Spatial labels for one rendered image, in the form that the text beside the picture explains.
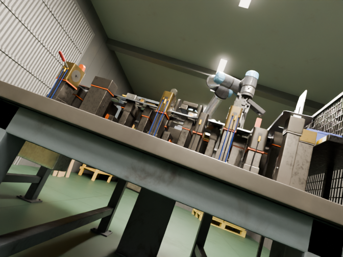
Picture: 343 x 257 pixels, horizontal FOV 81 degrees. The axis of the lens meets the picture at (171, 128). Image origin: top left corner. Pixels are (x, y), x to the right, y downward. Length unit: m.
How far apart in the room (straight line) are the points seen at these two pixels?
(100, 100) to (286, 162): 0.94
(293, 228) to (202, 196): 0.21
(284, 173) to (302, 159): 0.30
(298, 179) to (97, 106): 1.05
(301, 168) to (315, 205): 0.53
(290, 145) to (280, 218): 0.32
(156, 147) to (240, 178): 0.20
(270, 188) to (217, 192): 0.11
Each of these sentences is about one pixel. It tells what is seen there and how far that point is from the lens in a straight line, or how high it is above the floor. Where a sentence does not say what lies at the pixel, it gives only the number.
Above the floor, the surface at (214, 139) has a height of 0.92.
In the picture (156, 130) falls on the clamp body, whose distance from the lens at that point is 1.00.
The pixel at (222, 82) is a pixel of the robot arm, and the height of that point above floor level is 1.29.
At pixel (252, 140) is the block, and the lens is 0.95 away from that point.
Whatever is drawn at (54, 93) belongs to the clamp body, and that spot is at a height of 0.85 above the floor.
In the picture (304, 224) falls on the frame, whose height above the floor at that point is 0.64.
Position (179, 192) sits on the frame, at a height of 0.60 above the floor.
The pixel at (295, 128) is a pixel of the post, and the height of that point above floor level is 0.94.
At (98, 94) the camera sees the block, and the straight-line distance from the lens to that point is 1.23.
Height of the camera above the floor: 0.61
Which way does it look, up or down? 15 degrees up
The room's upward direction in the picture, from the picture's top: 22 degrees clockwise
